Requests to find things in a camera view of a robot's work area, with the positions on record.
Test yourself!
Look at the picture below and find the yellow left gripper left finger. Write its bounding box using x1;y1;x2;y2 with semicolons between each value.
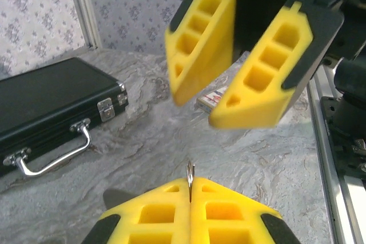
81;177;192;244

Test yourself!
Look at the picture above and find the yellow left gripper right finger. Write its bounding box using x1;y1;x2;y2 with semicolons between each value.
190;177;301;244

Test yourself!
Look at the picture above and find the playing card box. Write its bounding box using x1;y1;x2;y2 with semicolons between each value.
196;85;229;113

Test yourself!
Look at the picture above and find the black mounting plate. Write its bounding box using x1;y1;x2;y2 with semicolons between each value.
320;95;366;176

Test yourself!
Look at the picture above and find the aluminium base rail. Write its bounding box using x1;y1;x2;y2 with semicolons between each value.
307;63;366;244

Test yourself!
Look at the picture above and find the aluminium frame post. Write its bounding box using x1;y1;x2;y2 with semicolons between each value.
64;0;103;49

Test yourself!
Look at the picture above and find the black case with metal handle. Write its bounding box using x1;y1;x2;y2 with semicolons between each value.
0;57;129;178

